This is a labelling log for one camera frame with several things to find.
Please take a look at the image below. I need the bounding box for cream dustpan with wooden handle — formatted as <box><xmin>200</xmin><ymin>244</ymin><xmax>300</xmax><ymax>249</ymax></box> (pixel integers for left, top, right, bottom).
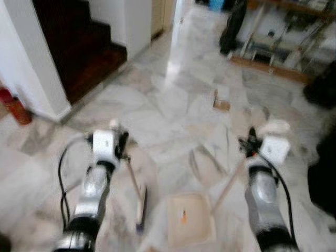
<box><xmin>166</xmin><ymin>119</ymin><xmax>292</xmax><ymax>248</ymax></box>

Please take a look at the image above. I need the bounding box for brown cardboard piece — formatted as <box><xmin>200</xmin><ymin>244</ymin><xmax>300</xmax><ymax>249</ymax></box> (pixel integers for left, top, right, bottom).
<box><xmin>212</xmin><ymin>89</ymin><xmax>232</xmax><ymax>112</ymax></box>

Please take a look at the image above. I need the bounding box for large black object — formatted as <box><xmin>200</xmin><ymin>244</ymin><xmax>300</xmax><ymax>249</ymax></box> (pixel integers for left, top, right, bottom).
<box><xmin>307</xmin><ymin>125</ymin><xmax>336</xmax><ymax>219</ymax></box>

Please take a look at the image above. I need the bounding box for black rounded object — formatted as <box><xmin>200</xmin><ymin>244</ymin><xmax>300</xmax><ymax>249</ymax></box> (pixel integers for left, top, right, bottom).
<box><xmin>303</xmin><ymin>61</ymin><xmax>336</xmax><ymax>109</ymax></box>

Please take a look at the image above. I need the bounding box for wooden shelf rack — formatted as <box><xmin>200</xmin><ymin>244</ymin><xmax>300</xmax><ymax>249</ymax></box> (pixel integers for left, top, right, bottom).
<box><xmin>230</xmin><ymin>0</ymin><xmax>336</xmax><ymax>86</ymax></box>

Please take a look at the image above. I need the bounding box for dark wooden staircase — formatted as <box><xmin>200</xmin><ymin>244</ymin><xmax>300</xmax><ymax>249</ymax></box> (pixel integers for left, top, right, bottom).
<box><xmin>32</xmin><ymin>0</ymin><xmax>129</xmax><ymax>105</ymax></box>

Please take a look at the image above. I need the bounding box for black hanging bag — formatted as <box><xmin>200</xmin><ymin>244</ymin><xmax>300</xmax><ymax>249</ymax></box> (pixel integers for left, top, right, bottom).
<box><xmin>219</xmin><ymin>0</ymin><xmax>249</xmax><ymax>56</ymax></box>

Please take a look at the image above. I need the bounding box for red spray can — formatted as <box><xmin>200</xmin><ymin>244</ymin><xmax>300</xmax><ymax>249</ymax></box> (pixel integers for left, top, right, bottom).
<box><xmin>0</xmin><ymin>86</ymin><xmax>33</xmax><ymax>127</ymax></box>

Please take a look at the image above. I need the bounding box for beige louvered door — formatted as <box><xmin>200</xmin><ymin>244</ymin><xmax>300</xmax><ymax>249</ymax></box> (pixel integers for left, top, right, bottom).
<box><xmin>151</xmin><ymin>0</ymin><xmax>177</xmax><ymax>38</ymax></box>

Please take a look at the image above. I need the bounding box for small blue object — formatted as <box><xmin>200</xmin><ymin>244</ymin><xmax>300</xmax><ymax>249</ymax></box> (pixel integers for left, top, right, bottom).
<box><xmin>208</xmin><ymin>0</ymin><xmax>226</xmax><ymax>12</ymax></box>

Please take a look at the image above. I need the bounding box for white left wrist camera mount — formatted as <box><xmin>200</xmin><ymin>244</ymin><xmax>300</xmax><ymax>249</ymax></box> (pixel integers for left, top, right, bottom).
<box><xmin>92</xmin><ymin>130</ymin><xmax>121</xmax><ymax>165</ymax></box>

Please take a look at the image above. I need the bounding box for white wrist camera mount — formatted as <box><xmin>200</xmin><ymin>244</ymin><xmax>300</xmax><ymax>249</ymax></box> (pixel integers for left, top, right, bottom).
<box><xmin>92</xmin><ymin>130</ymin><xmax>121</xmax><ymax>165</ymax></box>
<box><xmin>259</xmin><ymin>135</ymin><xmax>291</xmax><ymax>165</ymax></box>

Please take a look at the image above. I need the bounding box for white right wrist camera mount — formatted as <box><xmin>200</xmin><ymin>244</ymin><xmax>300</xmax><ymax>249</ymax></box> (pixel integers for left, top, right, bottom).
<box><xmin>259</xmin><ymin>135</ymin><xmax>291</xmax><ymax>165</ymax></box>

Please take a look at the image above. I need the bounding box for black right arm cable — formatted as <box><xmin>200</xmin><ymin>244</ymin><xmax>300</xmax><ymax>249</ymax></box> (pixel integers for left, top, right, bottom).
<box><xmin>267</xmin><ymin>156</ymin><xmax>298</xmax><ymax>248</ymax></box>

